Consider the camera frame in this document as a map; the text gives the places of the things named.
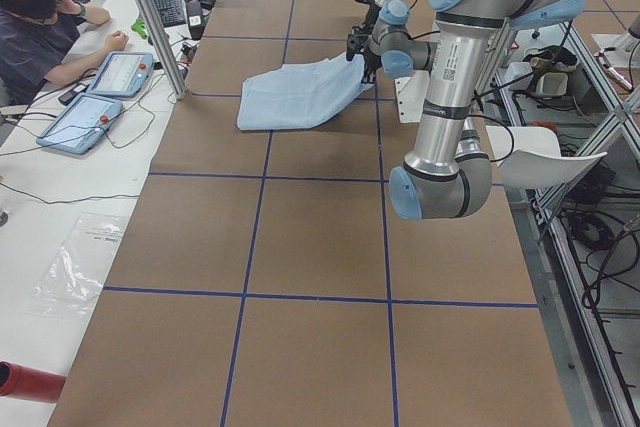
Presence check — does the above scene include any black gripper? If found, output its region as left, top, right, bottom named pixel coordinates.
left=361, top=43, right=380, bottom=85
left=364, top=1, right=380, bottom=27

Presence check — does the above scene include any light blue collared shirt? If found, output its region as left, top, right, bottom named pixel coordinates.
left=236, top=53, right=370, bottom=131

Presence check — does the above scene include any white plastic chair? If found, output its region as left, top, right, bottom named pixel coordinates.
left=486, top=126, right=607, bottom=189

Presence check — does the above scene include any black keyboard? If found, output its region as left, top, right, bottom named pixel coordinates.
left=153, top=0, right=186, bottom=27

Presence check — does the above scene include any green tool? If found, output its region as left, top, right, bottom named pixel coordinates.
left=131, top=19, right=149, bottom=40

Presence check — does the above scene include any upper blue teach pendant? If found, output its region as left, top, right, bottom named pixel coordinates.
left=87, top=51, right=154, bottom=99

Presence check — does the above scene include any blue teach pendant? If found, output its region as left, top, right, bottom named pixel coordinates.
left=36, top=93, right=123, bottom=155
left=87, top=51, right=154, bottom=99

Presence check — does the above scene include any lower blue teach pendant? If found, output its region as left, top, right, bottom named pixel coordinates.
left=36, top=93, right=123, bottom=155

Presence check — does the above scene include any black smartphone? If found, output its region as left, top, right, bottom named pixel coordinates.
left=58, top=84, right=88, bottom=106

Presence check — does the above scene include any person in dark shirt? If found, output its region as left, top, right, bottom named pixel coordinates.
left=1, top=0, right=129, bottom=105

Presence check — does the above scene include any clear plastic bag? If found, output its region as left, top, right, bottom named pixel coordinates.
left=27, top=213, right=129, bottom=319

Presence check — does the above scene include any red cylinder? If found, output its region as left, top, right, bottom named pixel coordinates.
left=1, top=361, right=67, bottom=403

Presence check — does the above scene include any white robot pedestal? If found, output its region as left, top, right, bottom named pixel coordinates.
left=394, top=70, right=430, bottom=123

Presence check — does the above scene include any aluminium frame post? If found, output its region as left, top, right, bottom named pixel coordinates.
left=135, top=0, right=187, bottom=100

